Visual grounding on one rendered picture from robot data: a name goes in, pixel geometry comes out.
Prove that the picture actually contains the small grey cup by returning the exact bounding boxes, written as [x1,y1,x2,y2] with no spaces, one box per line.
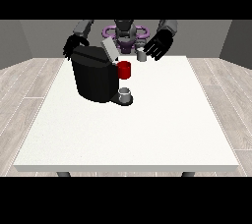
[118,86,133,104]

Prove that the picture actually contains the pale grey machine lid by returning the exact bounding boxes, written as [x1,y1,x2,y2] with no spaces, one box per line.
[100,36,119,63]

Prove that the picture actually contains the red pod holder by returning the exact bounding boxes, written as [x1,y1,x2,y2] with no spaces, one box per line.
[117,60,132,81]

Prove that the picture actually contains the grey robot trunk purple rings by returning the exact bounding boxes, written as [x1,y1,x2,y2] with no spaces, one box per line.
[101,20,151,54]

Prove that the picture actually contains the black coffee machine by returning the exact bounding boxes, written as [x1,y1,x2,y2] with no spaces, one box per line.
[70,45,134,107]

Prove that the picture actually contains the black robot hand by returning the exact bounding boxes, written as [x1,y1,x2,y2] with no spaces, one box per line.
[143,29,174,62]
[62,33,91,61]

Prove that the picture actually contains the small grey coffee pod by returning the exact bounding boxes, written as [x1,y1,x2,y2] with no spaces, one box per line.
[136,47,148,63]

